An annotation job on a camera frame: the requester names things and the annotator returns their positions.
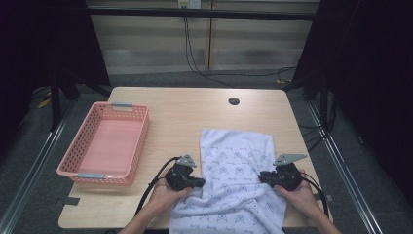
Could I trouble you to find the white printed towel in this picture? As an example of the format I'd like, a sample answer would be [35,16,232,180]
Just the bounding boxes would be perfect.
[168,128,288,234]

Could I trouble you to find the black floor cables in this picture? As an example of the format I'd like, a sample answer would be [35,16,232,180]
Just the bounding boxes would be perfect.
[297,91,338,153]

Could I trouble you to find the pink perforated plastic basket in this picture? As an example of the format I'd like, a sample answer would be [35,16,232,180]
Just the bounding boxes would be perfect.
[56,101,151,187]

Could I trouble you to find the black tape strip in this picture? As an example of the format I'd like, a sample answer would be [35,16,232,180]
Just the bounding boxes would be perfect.
[62,196,81,207]

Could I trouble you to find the gray tape strip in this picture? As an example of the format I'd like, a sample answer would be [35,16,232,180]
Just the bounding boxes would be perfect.
[314,193,335,204]

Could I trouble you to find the white wall outlet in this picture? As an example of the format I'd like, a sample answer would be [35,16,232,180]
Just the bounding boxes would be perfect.
[177,0,203,10]

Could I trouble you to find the black curtain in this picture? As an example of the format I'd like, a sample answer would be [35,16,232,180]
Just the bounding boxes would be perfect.
[0,0,112,137]
[291,0,413,208]

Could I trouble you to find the black horizontal metal bar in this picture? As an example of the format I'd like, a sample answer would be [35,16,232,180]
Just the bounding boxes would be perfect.
[86,7,319,22]

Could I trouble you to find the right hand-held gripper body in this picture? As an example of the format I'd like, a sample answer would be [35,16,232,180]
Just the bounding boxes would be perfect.
[269,153,308,192]

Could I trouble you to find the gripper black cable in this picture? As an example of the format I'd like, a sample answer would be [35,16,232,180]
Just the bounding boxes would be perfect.
[301,172,330,219]
[133,156,181,217]

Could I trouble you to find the metal floor rail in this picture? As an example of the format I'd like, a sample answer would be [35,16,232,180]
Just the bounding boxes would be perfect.
[0,100,76,234]
[306,100,385,234]

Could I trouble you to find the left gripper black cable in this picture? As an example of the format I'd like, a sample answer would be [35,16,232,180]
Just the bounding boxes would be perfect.
[133,156,181,217]

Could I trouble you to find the person's left hand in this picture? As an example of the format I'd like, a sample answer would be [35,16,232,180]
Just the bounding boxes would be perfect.
[147,168,194,216]

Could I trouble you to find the black metal stand leg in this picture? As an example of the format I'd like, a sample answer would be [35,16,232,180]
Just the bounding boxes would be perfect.
[49,72,63,132]

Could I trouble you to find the yellow floor object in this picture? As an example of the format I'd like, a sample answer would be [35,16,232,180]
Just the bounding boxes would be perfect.
[36,97,53,110]

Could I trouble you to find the person's right hand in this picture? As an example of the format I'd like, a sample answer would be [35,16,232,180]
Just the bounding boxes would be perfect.
[273,169,323,219]

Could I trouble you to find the black wall cable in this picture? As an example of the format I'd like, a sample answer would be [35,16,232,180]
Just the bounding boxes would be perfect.
[182,16,298,89]

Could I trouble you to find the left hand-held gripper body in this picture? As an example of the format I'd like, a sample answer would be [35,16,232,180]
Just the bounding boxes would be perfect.
[164,153,198,192]

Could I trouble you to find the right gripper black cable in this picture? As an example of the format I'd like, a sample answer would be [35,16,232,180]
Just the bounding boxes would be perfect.
[301,172,330,219]

